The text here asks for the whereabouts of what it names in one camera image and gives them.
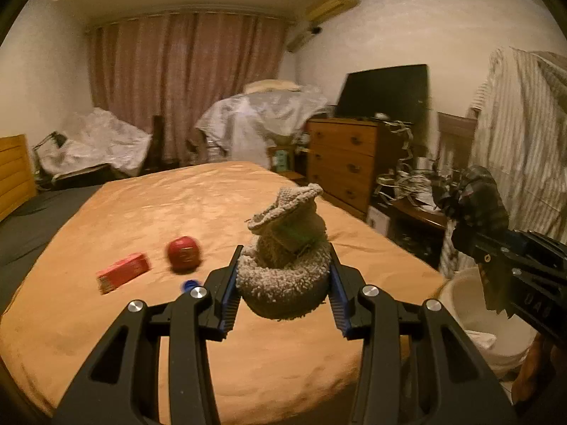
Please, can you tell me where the black television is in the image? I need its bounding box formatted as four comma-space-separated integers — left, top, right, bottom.
334, 64, 431, 125

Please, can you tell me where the white plastic basin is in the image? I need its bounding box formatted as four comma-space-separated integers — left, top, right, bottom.
443, 267, 539, 369

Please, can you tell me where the wooden drawer dresser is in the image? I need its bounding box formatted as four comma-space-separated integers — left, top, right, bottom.
307, 117, 393, 221

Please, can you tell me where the wall mounted security camera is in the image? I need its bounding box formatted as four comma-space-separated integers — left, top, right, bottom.
286, 25, 323, 52

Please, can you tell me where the red apple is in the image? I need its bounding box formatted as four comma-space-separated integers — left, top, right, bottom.
166, 236, 201, 274

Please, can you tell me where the red carton box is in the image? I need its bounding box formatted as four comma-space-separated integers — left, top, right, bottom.
96, 252, 152, 295

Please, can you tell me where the tangle of white cables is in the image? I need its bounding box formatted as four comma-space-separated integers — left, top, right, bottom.
376, 119, 448, 206

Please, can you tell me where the white tissue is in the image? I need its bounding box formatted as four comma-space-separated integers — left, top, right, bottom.
467, 328, 499, 351

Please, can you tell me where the brown wooden chair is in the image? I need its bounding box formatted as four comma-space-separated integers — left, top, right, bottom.
436, 112, 480, 169

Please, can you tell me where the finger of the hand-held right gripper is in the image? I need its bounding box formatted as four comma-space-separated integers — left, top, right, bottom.
507, 229, 567, 276
472, 236, 567, 294

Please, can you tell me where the black desk lamp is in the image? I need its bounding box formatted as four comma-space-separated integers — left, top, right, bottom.
33, 130, 67, 155

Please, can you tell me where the brown window curtain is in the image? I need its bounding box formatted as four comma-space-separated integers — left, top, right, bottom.
86, 9, 291, 169

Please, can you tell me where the wooden bed headboard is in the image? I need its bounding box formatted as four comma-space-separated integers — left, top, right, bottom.
0, 134, 38, 222

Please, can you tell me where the beige air conditioner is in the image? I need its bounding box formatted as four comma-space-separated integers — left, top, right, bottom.
305, 0, 360, 23

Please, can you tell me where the cream pillow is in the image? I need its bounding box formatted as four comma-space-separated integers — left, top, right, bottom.
243, 80, 301, 95

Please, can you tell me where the dark grey bed sheet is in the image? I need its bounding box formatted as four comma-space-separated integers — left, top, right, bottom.
0, 183, 105, 315

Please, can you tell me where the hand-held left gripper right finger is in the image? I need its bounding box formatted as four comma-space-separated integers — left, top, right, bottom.
328, 241, 517, 425

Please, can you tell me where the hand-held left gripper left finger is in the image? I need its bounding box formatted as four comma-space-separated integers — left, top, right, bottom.
52, 244, 244, 425

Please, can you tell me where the beige fleece sock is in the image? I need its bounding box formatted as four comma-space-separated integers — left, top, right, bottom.
236, 183, 334, 320

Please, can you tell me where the small wooden chair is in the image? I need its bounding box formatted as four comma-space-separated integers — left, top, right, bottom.
267, 145, 307, 184

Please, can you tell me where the black plaid cloth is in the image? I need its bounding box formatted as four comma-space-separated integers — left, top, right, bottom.
434, 165, 511, 313

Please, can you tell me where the dark wooden side table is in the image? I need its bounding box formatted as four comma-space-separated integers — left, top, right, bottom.
367, 197, 448, 271

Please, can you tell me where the person's right hand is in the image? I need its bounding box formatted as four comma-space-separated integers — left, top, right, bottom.
511, 331, 556, 406

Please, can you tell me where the white cardboard box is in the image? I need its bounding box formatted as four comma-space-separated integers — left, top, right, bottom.
365, 206, 391, 236

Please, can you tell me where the silver plastic cover sheet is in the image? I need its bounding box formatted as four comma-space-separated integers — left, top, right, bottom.
38, 107, 153, 178
195, 89, 331, 171

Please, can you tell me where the striped hanging shirt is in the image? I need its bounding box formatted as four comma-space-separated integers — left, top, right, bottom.
468, 46, 567, 249

